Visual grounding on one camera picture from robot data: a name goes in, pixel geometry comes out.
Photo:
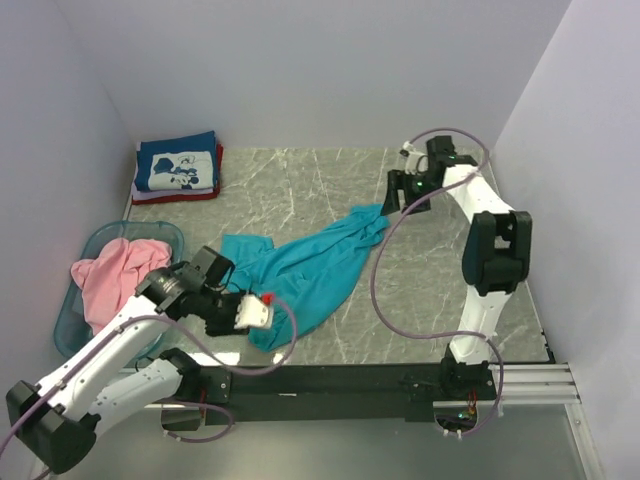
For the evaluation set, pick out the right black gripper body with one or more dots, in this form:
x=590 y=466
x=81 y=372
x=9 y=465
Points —
x=417 y=187

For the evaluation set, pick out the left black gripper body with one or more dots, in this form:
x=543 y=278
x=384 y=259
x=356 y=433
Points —
x=220 y=312

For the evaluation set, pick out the teal t-shirt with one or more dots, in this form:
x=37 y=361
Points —
x=314 y=274

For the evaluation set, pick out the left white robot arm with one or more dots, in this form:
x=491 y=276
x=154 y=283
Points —
x=60 y=418

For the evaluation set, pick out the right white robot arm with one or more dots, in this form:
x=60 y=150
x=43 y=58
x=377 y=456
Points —
x=496 y=256

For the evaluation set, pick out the pink t-shirt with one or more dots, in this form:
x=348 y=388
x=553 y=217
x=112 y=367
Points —
x=108 y=281

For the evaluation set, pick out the clear blue plastic bin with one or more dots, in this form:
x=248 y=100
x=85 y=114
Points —
x=71 y=331

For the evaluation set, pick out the folded blue printed t-shirt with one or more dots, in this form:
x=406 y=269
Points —
x=148 y=177

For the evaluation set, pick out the folded red t-shirt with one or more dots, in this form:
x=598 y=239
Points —
x=183 y=173

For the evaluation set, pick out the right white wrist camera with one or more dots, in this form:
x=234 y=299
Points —
x=415 y=160

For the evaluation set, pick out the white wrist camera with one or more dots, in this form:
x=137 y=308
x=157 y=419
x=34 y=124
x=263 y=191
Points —
x=252 y=312
x=415 y=160

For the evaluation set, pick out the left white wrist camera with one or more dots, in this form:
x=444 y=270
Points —
x=252 y=312

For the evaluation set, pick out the aluminium rail frame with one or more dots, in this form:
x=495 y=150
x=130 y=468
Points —
x=535 y=430

